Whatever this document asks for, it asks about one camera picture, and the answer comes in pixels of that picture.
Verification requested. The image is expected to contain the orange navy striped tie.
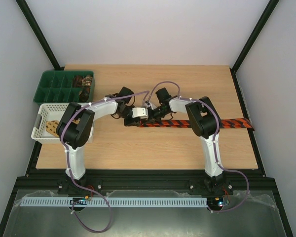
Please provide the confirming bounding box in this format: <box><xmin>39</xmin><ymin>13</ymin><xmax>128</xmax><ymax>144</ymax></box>
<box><xmin>139</xmin><ymin>118</ymin><xmax>255</xmax><ymax>131</ymax></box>

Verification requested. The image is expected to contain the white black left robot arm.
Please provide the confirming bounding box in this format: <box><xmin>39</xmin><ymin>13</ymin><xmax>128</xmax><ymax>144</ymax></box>
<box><xmin>56</xmin><ymin>91</ymin><xmax>148</xmax><ymax>180</ymax></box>

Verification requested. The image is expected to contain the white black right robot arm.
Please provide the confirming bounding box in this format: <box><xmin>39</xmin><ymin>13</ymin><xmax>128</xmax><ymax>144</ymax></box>
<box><xmin>143</xmin><ymin>88</ymin><xmax>223</xmax><ymax>194</ymax></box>

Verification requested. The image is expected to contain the rolled beige patterned tie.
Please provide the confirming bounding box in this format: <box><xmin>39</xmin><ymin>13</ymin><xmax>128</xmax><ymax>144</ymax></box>
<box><xmin>82</xmin><ymin>75</ymin><xmax>93</xmax><ymax>87</ymax></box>

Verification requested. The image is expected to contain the rolled brown patterned tie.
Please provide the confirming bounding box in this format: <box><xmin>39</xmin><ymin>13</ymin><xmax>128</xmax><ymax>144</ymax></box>
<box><xmin>72</xmin><ymin>75</ymin><xmax>84</xmax><ymax>87</ymax></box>

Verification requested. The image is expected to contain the green divided storage tray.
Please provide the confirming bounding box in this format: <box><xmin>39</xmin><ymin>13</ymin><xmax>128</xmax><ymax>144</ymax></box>
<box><xmin>34</xmin><ymin>70</ymin><xmax>95</xmax><ymax>105</ymax></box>

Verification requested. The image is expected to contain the tan patterned tie in basket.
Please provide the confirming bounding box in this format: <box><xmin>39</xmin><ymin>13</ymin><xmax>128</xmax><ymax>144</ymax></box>
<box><xmin>46</xmin><ymin>120</ymin><xmax>59</xmax><ymax>138</ymax></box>

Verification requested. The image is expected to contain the white perforated plastic basket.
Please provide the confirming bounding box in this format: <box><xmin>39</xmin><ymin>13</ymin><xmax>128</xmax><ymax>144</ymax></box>
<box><xmin>31</xmin><ymin>102</ymin><xmax>95</xmax><ymax>149</ymax></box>

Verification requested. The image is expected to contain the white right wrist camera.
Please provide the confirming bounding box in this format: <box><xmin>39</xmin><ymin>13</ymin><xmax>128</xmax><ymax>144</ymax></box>
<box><xmin>144</xmin><ymin>101</ymin><xmax>154</xmax><ymax>109</ymax></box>

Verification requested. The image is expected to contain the light blue slotted cable duct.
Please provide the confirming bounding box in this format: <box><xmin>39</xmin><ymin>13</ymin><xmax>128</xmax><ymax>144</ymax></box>
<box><xmin>20</xmin><ymin>197</ymin><xmax>208</xmax><ymax>208</ymax></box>

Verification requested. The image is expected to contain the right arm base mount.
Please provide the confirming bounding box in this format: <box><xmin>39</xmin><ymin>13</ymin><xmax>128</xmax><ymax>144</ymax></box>
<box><xmin>188</xmin><ymin>177</ymin><xmax>233</xmax><ymax>196</ymax></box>

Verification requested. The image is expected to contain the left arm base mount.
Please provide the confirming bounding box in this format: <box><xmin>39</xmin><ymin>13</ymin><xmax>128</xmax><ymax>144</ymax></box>
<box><xmin>57</xmin><ymin>175</ymin><xmax>102</xmax><ymax>197</ymax></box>

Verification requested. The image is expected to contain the black aluminium frame rail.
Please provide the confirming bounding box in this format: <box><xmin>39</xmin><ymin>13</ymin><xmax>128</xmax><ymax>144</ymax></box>
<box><xmin>12</xmin><ymin>169</ymin><xmax>279</xmax><ymax>195</ymax></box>

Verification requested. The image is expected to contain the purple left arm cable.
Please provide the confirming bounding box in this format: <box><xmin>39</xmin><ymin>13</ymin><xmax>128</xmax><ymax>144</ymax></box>
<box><xmin>60</xmin><ymin>89</ymin><xmax>151</xmax><ymax>233</ymax></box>

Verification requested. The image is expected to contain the left black frame post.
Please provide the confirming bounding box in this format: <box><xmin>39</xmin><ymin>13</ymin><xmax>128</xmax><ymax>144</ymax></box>
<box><xmin>16</xmin><ymin>0</ymin><xmax>64</xmax><ymax>71</ymax></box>

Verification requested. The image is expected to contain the black frame post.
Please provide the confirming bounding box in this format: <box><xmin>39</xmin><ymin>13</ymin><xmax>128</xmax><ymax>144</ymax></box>
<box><xmin>16</xmin><ymin>0</ymin><xmax>64</xmax><ymax>71</ymax></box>
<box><xmin>232</xmin><ymin>0</ymin><xmax>280</xmax><ymax>71</ymax></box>

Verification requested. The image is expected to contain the right black frame post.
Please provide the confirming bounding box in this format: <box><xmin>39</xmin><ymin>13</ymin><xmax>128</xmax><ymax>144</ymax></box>
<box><xmin>232</xmin><ymin>0</ymin><xmax>280</xmax><ymax>71</ymax></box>

